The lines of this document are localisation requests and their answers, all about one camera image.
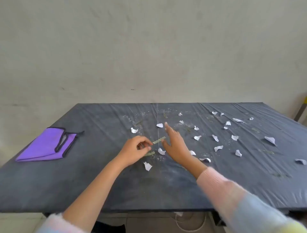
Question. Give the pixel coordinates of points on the person's right forearm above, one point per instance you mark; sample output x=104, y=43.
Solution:
x=227, y=194

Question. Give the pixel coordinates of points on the white paper scraps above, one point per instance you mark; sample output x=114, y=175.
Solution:
x=269, y=139

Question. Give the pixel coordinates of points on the purple cloth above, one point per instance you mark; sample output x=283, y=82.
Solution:
x=43, y=146

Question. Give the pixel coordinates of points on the person's left forearm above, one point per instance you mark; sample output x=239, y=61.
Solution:
x=96, y=196

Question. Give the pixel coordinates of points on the person's right hand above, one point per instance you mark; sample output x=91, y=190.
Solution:
x=177, y=148

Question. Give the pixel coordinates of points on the grey pole yellow band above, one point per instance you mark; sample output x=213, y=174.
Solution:
x=301, y=109

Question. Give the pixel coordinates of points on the pale green tape strip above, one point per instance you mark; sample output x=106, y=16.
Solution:
x=159, y=140
x=150, y=153

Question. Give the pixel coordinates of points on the dark grey covered table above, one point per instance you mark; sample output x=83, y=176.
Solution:
x=84, y=180

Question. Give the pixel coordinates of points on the person's black trousers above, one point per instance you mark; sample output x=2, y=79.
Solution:
x=108, y=228

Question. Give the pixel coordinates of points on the person's left hand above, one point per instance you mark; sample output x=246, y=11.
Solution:
x=130, y=151

